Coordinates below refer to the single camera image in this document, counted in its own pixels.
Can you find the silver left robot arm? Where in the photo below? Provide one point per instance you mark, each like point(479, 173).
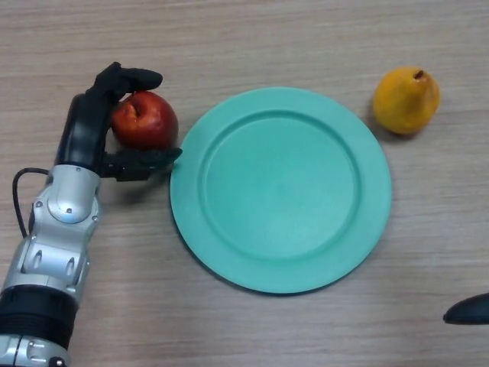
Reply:
point(57, 237)

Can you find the yellow orange pear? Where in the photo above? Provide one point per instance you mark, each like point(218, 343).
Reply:
point(405, 103)

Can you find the red apple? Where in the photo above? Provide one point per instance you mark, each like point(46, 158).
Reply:
point(149, 122)

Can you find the green round plate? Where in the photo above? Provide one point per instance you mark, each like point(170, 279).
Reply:
point(282, 191)

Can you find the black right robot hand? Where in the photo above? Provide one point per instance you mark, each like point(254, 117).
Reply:
point(470, 311)

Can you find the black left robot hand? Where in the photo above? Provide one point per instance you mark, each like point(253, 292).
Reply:
point(82, 130)

